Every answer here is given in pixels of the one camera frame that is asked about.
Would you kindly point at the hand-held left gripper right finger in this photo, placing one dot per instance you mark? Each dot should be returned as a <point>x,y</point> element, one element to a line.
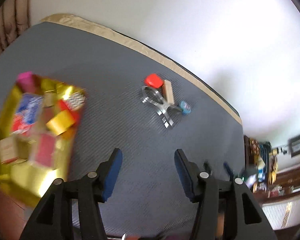
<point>186,180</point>

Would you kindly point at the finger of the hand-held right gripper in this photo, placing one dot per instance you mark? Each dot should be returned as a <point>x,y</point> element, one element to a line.
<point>207,167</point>
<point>228,169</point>

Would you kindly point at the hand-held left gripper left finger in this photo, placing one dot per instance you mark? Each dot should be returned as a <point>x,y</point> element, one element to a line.
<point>112,175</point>

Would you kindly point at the clear box red inside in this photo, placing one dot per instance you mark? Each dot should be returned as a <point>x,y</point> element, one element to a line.
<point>43,150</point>

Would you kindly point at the yellow block orange stripes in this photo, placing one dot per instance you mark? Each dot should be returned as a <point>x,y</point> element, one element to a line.
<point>60,122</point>

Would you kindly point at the black white zigzag block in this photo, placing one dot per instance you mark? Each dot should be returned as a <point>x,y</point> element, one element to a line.
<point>76,100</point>

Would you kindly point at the red tin box gold inside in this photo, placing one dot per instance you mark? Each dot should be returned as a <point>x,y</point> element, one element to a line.
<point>27,180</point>

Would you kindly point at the red block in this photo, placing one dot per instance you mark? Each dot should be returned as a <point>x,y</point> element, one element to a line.
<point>63,105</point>

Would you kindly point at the red and beige small box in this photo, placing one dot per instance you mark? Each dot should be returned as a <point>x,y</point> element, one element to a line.
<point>8,150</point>

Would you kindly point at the clear box blue red card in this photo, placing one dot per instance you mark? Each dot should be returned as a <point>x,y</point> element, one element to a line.
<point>27,110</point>

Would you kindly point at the pink block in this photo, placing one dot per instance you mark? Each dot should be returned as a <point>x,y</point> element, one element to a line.
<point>26,80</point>

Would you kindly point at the pile of colourful clutter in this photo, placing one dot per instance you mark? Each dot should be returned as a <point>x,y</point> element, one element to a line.
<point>262,160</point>

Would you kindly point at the dark wooden furniture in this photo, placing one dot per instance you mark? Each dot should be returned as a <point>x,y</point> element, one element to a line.
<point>290,177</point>

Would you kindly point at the white ribbed panel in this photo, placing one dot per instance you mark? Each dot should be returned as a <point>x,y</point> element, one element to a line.
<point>285,212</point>

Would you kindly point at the small blue cap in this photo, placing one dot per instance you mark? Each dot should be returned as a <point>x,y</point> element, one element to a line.
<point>185,107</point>

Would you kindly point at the light wooden block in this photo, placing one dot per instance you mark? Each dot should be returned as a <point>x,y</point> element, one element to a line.
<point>169,92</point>

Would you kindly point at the red cap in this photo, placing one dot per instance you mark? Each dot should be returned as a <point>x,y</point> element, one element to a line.
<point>153,80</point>

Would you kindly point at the grey honeycomb mat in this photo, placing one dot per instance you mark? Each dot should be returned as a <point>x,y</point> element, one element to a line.
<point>115,67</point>

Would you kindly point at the beige leaf print curtain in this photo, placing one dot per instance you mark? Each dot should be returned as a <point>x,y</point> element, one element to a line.
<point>10,17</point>

